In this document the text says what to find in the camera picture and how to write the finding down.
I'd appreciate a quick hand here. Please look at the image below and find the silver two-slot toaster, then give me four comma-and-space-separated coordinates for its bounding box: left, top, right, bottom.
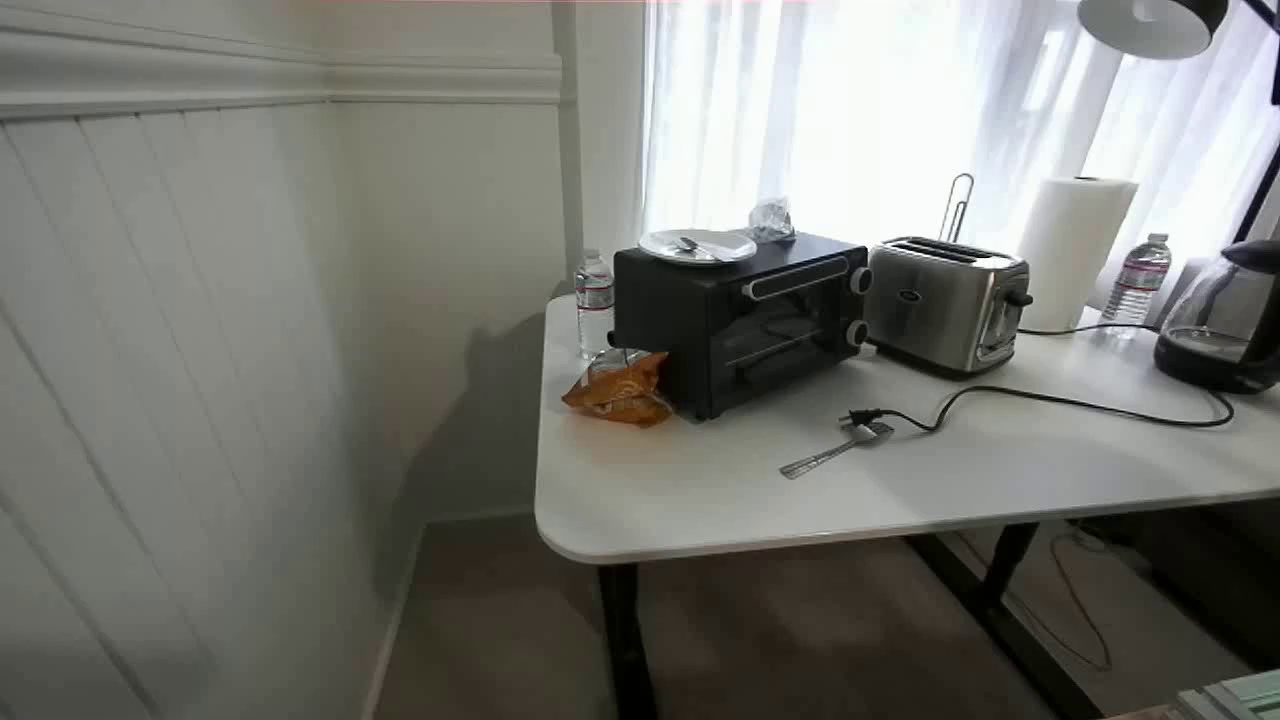
861, 234, 1037, 380

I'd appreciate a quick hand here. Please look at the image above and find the black kettle power cable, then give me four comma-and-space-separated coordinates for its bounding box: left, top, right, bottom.
837, 380, 1239, 445

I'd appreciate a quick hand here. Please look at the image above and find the orange snack bag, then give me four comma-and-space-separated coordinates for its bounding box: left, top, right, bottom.
558, 343, 679, 433

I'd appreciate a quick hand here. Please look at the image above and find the crumpled white tissue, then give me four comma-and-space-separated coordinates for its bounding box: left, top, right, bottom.
743, 198, 804, 249

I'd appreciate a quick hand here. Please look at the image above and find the wire paper towel holder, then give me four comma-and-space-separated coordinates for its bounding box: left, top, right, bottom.
934, 170, 978, 249

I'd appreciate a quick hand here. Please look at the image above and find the black desk lamp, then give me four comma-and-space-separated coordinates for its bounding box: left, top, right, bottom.
1077, 0, 1280, 249

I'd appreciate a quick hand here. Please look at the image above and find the white paper towel roll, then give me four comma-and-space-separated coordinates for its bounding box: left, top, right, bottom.
1014, 173, 1145, 336

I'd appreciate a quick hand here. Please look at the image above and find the thin black floor cable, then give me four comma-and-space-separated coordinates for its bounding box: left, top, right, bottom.
1045, 526, 1119, 679

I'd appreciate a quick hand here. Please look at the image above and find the silver metal fork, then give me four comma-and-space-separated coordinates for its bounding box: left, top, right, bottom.
774, 420, 891, 483

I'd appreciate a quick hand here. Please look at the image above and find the black glass electric kettle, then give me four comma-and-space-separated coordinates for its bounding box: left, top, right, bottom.
1146, 236, 1280, 399

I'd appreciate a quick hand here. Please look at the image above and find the black toaster oven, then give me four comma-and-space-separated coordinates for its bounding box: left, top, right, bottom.
607, 234, 873, 424

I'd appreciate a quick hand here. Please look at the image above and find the pale green box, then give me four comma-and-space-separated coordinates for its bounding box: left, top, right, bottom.
1102, 665, 1280, 720

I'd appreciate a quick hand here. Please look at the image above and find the white sheer curtain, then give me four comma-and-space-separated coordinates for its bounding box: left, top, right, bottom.
637, 0, 1280, 311

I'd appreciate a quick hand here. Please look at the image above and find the clear plastic water bottle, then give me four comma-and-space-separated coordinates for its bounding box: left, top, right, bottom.
573, 254, 620, 361
1098, 234, 1179, 329

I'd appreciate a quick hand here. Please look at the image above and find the white round plate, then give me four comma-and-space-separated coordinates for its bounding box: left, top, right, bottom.
637, 226, 762, 269

